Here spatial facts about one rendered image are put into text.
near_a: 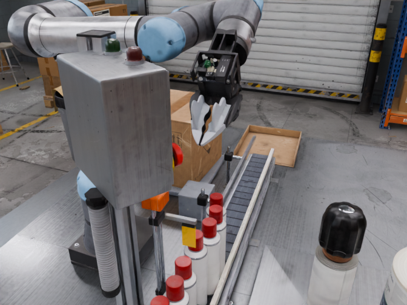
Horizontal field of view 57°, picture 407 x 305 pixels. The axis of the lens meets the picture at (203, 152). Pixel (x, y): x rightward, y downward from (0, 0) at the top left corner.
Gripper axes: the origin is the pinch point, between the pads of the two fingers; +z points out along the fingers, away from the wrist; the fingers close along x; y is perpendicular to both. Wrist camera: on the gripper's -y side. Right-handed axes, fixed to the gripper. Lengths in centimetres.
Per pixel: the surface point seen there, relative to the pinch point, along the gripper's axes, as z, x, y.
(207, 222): 4.2, -2.3, -26.1
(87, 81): 5.6, -10.5, 18.8
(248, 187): -27, -3, -68
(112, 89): 6.8, -6.2, 19.3
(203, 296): 17.6, -1.2, -37.4
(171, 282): 20.2, -3.0, -16.6
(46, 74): -211, -296, -231
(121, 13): -292, -222, -204
